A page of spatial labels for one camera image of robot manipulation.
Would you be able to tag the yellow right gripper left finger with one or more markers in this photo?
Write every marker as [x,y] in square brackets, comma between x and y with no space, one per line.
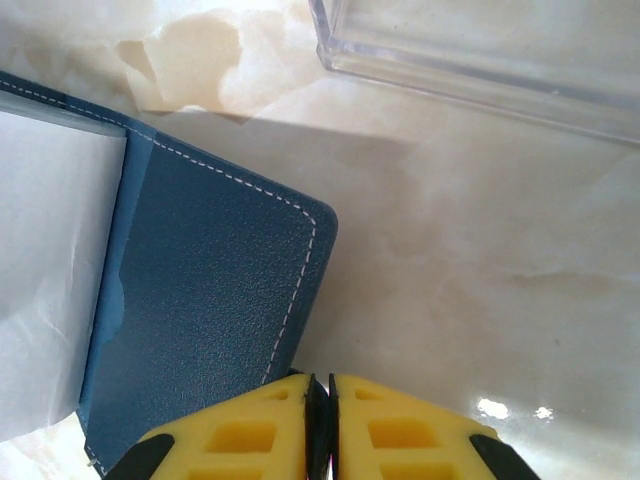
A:
[235,440]

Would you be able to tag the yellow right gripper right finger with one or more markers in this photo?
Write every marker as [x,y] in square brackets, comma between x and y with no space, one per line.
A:
[400,440]

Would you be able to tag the blue leather card holder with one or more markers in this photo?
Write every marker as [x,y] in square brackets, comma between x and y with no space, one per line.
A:
[215,280]

